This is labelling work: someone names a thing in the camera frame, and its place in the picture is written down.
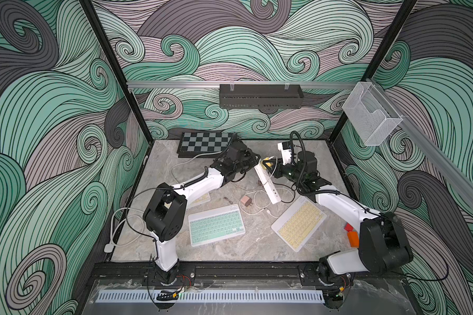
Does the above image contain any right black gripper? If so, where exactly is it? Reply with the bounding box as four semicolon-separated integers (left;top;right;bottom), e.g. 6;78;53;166
267;157;306;185

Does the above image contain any black charging cable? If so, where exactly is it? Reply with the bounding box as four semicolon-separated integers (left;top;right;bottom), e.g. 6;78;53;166
279;182;298;205

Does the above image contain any white power strip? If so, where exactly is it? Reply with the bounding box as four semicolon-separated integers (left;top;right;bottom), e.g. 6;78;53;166
254;162;282;204

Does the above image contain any pink charger adapter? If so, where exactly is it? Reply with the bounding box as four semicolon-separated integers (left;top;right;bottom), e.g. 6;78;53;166
240;195;253;207

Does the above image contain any yellow keyboard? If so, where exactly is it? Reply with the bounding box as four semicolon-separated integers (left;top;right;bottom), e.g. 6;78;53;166
187;192;211;209
271;196;327;253

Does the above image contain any green wireless keyboard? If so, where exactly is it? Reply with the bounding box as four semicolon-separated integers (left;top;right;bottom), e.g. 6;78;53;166
188;205;246;247

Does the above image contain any yellow charger adapter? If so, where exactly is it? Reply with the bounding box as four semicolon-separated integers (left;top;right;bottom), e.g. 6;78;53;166
261;157;277;171

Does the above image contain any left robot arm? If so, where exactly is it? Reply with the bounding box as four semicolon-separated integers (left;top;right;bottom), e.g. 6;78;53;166
143;139;261;272

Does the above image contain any black chessboard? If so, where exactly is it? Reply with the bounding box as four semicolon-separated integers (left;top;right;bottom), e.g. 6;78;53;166
177;131;233;158

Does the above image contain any red block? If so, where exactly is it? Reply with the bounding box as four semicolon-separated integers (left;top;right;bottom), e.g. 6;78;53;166
344;223;353;232

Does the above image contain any orange red tool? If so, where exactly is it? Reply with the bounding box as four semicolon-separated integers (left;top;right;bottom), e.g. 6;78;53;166
347;230;359;248

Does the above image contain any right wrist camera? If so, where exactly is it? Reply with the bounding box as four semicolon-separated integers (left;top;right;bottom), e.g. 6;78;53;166
277;141;294;165

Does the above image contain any black wall tray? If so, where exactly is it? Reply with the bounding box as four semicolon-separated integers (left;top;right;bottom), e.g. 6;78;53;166
219;83;304;114

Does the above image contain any clear plastic wall bin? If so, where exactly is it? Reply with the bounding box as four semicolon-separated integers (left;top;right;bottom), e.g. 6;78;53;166
342;81;403;146

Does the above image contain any white slotted cable duct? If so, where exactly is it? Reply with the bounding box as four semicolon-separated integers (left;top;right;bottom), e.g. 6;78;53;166
95;290;325;304

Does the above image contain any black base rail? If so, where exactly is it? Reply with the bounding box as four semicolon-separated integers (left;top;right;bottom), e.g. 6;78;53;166
85;261;404;288

